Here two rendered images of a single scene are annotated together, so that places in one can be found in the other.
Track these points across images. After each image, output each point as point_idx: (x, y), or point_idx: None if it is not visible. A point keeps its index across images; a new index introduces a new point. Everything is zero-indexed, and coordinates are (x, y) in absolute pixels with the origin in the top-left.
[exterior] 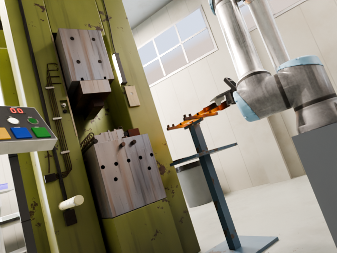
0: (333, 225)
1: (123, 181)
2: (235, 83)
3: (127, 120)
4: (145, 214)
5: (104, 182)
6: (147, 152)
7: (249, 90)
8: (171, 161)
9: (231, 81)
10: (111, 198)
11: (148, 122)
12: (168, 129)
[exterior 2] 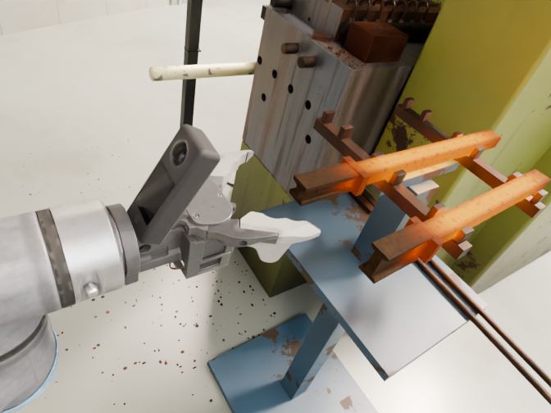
0: None
1: (268, 111)
2: (162, 200)
3: None
4: (267, 184)
5: (252, 86)
6: (323, 109)
7: None
8: (439, 193)
9: (170, 174)
10: (249, 115)
11: (487, 43)
12: (393, 112)
